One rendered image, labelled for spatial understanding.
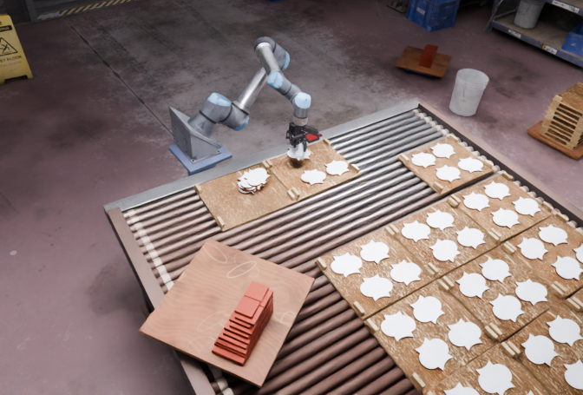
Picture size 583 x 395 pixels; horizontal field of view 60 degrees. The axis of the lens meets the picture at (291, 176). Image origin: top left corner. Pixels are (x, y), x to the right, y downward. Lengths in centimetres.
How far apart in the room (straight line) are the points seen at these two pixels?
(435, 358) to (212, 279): 92
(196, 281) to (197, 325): 20
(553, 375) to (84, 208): 315
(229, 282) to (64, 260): 184
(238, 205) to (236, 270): 50
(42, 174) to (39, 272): 100
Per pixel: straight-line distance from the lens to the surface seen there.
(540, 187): 302
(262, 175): 260
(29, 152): 472
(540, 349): 232
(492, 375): 217
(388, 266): 235
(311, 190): 263
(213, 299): 206
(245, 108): 289
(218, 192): 261
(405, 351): 212
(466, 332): 223
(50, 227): 399
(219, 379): 202
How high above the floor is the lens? 272
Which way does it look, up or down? 41 degrees down
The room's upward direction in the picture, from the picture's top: 4 degrees clockwise
